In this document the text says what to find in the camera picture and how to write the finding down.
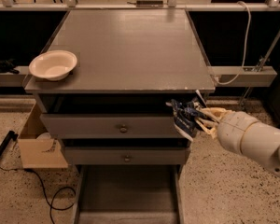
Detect white bowl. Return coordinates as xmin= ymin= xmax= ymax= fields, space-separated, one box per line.
xmin=29 ymin=50 xmax=77 ymax=81

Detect black object on rail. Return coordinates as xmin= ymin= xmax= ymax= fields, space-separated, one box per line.
xmin=0 ymin=59 xmax=19 ymax=74

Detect cardboard box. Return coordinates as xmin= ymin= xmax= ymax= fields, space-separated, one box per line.
xmin=18 ymin=105 xmax=68 ymax=169

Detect grey wooden drawer cabinet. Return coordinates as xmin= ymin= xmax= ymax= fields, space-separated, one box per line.
xmin=25 ymin=9 xmax=215 ymax=165

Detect bottom grey open drawer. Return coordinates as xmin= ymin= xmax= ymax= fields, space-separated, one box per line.
xmin=72 ymin=165 xmax=185 ymax=224

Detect middle grey drawer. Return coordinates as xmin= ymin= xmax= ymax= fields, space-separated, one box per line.
xmin=63 ymin=147 xmax=190 ymax=165

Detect black floor cable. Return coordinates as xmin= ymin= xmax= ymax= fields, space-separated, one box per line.
xmin=0 ymin=162 xmax=77 ymax=224

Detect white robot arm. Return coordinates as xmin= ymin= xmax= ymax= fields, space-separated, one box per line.
xmin=194 ymin=107 xmax=280 ymax=178

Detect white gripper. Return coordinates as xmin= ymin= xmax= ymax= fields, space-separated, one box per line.
xmin=195 ymin=107 xmax=259 ymax=155

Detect top grey drawer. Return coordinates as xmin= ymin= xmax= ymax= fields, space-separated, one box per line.
xmin=40 ymin=114 xmax=182 ymax=139

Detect blue chip bag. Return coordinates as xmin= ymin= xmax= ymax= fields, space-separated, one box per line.
xmin=166 ymin=90 xmax=206 ymax=142

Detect black pole on floor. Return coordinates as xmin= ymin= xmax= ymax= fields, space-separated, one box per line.
xmin=0 ymin=131 xmax=18 ymax=158

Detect white hanging cable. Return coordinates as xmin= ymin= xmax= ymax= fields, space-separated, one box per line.
xmin=214 ymin=0 xmax=253 ymax=86

